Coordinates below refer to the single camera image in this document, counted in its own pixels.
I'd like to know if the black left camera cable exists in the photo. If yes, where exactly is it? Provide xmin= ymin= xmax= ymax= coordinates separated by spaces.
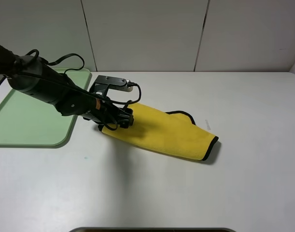
xmin=0 ymin=49 xmax=142 ymax=132

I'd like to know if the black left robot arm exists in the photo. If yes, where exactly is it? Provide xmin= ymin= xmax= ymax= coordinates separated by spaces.
xmin=0 ymin=45 xmax=138 ymax=131

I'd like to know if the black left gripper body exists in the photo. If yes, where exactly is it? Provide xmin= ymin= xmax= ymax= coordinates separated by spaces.
xmin=83 ymin=96 xmax=134 ymax=130

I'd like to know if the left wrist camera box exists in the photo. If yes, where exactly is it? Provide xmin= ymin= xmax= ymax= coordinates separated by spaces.
xmin=89 ymin=75 xmax=133 ymax=96

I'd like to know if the yellow towel with black trim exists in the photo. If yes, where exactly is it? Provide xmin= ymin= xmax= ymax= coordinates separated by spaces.
xmin=100 ymin=103 xmax=219 ymax=161

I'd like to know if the light green plastic tray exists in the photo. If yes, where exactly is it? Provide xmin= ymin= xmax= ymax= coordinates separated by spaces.
xmin=0 ymin=68 xmax=93 ymax=148

